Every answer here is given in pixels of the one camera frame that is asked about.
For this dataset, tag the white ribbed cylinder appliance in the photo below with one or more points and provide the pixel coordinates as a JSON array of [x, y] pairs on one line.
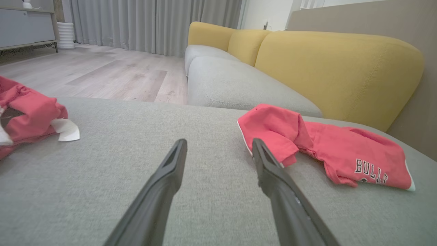
[[66, 36]]

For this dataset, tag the grey pleated curtain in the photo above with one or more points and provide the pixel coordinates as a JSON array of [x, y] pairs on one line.
[[153, 24]]

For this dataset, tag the red Bulls jersey white trim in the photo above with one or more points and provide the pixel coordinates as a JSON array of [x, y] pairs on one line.
[[341, 150]]

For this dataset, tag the grey TV cabinet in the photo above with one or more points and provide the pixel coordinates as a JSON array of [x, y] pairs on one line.
[[24, 27]]

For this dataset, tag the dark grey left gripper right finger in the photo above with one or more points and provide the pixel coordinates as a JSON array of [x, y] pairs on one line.
[[283, 198]]

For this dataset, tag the grey sofa seat cushion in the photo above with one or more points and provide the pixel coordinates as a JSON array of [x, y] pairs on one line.
[[201, 53], [239, 85]]

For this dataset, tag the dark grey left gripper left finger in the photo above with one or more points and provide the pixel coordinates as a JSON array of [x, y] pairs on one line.
[[160, 191]]

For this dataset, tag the wide yellow sofa back cushion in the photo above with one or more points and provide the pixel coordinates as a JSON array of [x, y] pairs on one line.
[[341, 75]]

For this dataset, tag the red shorts with white panel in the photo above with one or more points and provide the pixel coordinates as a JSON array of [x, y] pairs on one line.
[[30, 109]]

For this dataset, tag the yellow sofa end back cushion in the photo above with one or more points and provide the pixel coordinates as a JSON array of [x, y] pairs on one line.
[[208, 34]]

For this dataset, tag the narrow yellow sofa back cushion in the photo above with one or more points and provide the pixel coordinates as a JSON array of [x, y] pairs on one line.
[[245, 44]]

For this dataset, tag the small white security camera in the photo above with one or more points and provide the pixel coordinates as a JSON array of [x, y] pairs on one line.
[[26, 4]]

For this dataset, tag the grey and yellow sofa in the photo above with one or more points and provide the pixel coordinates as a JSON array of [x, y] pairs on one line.
[[102, 153]]

